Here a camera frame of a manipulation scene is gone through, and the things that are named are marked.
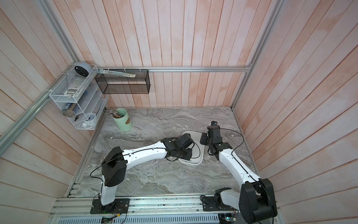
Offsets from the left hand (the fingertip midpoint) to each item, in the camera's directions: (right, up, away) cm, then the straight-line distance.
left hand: (188, 157), depth 83 cm
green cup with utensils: (-46, +23, +12) cm, 53 cm away
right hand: (+11, +13, +5) cm, 18 cm away
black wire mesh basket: (-57, +50, +22) cm, 79 cm away
